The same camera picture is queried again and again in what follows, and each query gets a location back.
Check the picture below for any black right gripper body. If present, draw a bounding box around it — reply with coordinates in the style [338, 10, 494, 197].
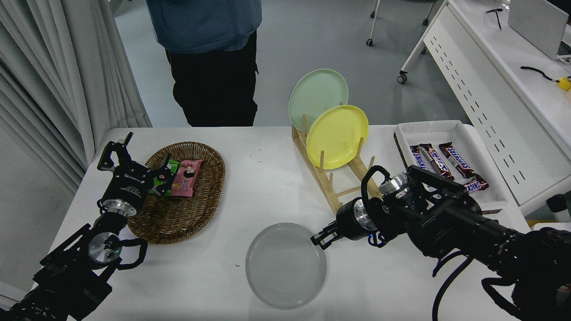
[335, 200, 362, 242]

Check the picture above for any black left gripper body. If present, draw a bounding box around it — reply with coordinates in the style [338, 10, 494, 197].
[103, 165, 153, 209]

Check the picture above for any grey plate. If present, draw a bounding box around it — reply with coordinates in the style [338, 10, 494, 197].
[245, 222, 327, 309]

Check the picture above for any wooden plate rack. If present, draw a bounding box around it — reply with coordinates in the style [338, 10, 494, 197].
[292, 114, 383, 215]

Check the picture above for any yellow plate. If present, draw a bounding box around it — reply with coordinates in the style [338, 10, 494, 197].
[306, 105, 370, 170]

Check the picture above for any pale green plate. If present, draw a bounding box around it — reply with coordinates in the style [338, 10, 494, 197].
[288, 68, 349, 134]

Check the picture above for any green snack packet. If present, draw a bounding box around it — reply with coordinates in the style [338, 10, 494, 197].
[149, 159, 181, 197]

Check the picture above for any pink snack packet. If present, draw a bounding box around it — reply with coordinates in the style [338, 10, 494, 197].
[170, 159, 204, 198]

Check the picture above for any brown wicker basket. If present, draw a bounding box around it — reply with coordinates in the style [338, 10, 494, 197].
[127, 142, 226, 245]

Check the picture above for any white curtain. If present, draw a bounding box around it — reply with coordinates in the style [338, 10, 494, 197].
[0, 0, 153, 197]

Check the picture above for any white rectangular tray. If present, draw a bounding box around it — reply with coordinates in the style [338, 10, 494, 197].
[395, 119, 510, 214]

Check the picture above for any person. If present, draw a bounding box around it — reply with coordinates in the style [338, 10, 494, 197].
[146, 0, 263, 127]

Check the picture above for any white desk with perforated panel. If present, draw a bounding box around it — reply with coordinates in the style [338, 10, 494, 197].
[397, 0, 571, 218]

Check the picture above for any silver laptop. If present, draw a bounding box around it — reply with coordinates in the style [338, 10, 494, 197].
[508, 0, 571, 62]

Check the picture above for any black cable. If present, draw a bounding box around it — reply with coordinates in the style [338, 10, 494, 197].
[521, 66, 559, 83]

